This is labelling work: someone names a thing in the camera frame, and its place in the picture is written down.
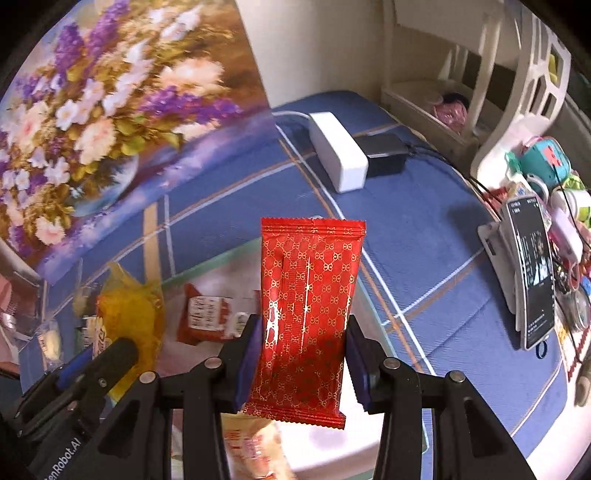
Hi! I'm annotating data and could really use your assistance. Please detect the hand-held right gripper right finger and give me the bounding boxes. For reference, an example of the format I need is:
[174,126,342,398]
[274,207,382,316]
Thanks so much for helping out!
[347,316,536,480]

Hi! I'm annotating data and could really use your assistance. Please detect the pink wrapped flower bouquet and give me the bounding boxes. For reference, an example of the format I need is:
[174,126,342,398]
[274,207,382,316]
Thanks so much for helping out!
[0,271,48,344]

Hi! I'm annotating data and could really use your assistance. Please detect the yellow packet with red label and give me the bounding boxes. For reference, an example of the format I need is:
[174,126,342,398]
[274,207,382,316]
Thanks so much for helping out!
[96,262,165,403]

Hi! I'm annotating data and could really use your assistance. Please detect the teal toy case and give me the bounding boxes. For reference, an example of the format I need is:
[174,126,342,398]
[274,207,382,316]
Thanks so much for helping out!
[519,136,574,186]

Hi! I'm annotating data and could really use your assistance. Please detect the black power adapter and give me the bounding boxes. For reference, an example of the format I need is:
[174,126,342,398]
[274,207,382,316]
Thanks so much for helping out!
[355,133,410,179]

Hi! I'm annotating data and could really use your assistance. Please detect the white phone stand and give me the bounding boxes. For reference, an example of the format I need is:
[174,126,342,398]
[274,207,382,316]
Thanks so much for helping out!
[477,222,527,334]

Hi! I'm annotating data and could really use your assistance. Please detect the white power strip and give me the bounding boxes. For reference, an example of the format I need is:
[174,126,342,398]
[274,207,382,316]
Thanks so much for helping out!
[308,112,369,194]

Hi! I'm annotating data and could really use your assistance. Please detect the pink white small case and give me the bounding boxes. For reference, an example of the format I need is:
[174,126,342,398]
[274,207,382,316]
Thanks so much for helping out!
[549,207,585,265]

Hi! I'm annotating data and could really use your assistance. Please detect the red gold-patterned snack packet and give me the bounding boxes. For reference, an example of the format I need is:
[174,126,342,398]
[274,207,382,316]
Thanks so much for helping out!
[243,217,367,431]

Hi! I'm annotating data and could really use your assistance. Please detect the pink item under chair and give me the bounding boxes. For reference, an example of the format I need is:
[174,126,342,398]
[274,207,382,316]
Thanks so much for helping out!
[433,93,470,128]

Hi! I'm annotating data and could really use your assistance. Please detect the flower painting poster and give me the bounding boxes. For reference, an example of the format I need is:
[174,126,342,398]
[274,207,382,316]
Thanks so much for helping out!
[0,0,271,287]

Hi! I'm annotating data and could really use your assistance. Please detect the white wooden chair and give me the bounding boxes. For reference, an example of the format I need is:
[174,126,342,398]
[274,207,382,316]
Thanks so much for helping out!
[381,0,591,178]

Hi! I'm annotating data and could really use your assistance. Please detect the clear packet pale yellow cake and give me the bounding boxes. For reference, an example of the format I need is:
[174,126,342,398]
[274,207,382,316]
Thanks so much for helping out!
[38,318,64,366]

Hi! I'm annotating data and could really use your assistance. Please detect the red packet with gold figure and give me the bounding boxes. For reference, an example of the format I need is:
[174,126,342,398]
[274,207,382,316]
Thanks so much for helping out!
[177,283,251,345]

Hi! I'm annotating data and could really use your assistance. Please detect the cream packet with black script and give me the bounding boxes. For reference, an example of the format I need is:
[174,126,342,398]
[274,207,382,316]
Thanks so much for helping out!
[222,412,296,480]

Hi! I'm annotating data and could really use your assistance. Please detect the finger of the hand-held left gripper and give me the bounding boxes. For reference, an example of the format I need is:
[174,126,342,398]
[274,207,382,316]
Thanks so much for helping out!
[21,347,95,411]
[74,339,139,416]

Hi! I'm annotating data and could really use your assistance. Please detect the shallow teal cardboard box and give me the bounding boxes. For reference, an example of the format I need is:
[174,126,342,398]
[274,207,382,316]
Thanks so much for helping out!
[159,217,431,480]

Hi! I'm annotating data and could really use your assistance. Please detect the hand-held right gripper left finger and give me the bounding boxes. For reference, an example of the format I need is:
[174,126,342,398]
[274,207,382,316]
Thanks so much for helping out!
[85,315,264,480]

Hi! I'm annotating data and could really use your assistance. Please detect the black smartphone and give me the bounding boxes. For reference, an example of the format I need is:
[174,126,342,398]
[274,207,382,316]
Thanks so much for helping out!
[501,196,557,352]

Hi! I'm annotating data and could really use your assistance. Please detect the beige slipper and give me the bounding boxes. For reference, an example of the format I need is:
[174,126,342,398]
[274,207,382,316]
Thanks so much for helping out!
[574,373,591,408]

